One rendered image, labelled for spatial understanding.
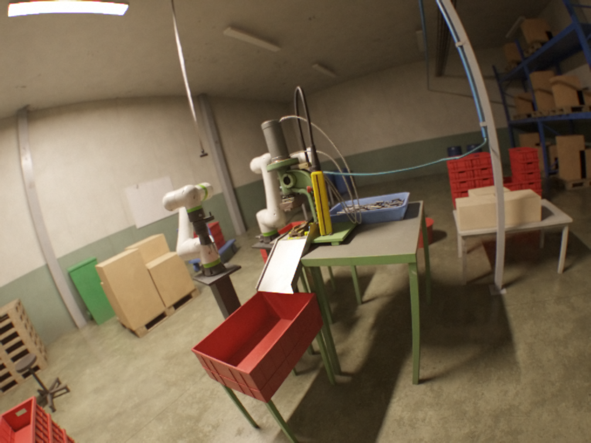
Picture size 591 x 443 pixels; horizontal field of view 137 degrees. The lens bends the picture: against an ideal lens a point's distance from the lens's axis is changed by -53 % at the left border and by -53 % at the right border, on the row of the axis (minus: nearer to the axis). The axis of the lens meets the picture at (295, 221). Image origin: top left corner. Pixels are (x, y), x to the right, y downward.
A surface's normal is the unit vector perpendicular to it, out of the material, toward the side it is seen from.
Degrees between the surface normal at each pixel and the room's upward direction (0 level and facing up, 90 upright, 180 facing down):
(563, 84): 90
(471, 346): 0
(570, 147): 90
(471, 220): 90
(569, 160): 90
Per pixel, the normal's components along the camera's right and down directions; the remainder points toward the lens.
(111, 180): 0.83, -0.11
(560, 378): -0.26, -0.94
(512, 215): -0.53, 0.32
